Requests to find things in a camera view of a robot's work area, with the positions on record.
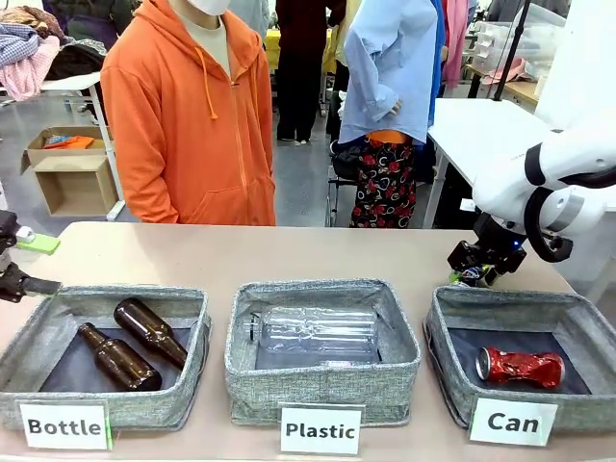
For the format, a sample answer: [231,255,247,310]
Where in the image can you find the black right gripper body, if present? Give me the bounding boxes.
[447,213,528,280]

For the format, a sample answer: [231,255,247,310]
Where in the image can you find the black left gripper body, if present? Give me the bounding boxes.
[0,208,23,270]

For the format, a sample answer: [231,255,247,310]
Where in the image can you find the red crushed can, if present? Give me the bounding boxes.
[475,346,565,389]

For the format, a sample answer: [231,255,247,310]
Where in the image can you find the brown glass bottle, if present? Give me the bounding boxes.
[113,297,189,372]
[77,321,164,393]

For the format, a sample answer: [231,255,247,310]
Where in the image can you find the clear crushed plastic bottle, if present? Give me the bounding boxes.
[248,305,382,366]

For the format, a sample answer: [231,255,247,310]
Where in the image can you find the grey fabric basket can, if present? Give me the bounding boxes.
[423,285,616,433]

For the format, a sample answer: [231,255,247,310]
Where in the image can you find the white sign Can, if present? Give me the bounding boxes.
[469,396,560,448]

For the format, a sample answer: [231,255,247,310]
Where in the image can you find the grey fabric basket plastic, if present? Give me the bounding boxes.
[224,278,424,428]

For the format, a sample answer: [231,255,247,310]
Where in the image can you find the grey fabric basket bottle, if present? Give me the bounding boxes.
[0,283,212,432]

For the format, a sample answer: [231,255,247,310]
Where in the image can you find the brown cardboard box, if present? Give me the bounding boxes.
[19,124,120,218]

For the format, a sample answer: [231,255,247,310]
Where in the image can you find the orange cloth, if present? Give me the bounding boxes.
[43,134,96,150]

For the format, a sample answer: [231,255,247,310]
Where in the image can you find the white side table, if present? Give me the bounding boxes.
[423,97,616,229]

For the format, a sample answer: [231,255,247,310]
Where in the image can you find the floral black red skirt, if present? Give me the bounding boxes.
[349,134,418,229]

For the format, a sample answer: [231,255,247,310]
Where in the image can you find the white sign Bottle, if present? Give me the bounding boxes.
[17,398,113,451]

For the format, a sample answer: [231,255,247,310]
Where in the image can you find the white background table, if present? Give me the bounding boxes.
[0,70,127,222]

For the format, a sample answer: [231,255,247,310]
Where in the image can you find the pile of mixed clothes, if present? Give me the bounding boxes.
[0,5,63,103]

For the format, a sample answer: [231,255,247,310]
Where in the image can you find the black clothes heap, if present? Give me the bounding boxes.
[43,38,108,82]

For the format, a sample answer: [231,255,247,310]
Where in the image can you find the person in orange hoodie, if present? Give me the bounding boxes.
[99,0,278,227]

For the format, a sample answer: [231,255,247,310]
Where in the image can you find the black pole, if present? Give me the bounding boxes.
[492,0,532,103]

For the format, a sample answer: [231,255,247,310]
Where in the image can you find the white sign Plastic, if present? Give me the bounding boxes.
[277,401,366,456]

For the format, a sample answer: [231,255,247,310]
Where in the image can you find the mannequin blue shirt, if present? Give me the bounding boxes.
[337,0,440,145]

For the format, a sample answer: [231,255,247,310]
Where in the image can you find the pink hanging garment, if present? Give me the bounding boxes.
[440,0,471,90]

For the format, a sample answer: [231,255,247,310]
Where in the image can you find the clear plastic storage boxes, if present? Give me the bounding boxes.
[473,3,568,78]

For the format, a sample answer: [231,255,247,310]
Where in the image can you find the person in black clothes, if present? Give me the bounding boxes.
[274,0,348,146]

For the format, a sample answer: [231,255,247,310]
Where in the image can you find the white face mask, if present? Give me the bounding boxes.
[185,0,229,16]

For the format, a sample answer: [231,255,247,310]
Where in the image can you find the black chair frame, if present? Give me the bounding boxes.
[325,138,363,228]

